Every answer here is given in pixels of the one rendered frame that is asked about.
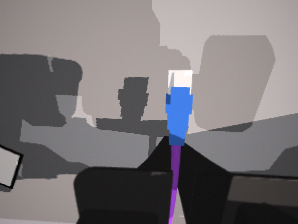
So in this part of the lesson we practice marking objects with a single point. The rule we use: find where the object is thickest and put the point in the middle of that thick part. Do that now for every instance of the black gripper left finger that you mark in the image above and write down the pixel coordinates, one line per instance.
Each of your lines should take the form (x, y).
(129, 189)

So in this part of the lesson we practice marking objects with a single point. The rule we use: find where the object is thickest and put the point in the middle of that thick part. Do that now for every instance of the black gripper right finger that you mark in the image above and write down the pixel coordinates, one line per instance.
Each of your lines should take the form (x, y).
(210, 196)

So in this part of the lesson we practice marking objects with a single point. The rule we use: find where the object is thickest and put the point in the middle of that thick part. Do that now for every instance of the purple cable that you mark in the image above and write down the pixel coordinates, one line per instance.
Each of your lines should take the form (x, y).
(175, 164)

